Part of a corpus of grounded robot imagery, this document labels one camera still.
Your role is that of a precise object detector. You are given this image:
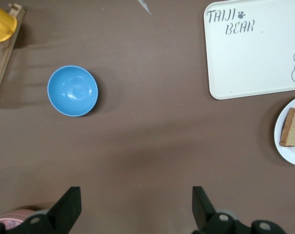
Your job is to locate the wooden mug rack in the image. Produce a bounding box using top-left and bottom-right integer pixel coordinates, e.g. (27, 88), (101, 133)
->
(0, 2), (26, 109)

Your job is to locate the yellow mug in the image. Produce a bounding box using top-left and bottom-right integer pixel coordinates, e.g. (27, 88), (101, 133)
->
(0, 1), (18, 42)

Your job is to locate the pink cup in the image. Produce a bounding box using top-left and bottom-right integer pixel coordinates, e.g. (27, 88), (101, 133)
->
(0, 209), (38, 231)

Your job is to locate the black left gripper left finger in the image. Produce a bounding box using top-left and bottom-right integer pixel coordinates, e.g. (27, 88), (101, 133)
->
(17, 186), (82, 234)

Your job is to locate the white round plate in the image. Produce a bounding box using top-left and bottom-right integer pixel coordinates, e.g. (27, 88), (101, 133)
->
(274, 94), (295, 167)

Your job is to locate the blue bowl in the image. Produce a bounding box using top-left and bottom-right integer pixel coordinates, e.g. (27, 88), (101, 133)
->
(47, 65), (99, 117)

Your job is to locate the cream tray with bear print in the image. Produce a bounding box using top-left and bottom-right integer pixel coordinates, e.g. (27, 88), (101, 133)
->
(203, 0), (295, 100)

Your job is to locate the square brown bread slice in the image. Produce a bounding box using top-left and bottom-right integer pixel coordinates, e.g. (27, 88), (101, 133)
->
(278, 107), (295, 148)

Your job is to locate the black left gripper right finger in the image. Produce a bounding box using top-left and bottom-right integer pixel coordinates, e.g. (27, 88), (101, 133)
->
(192, 186), (251, 234)

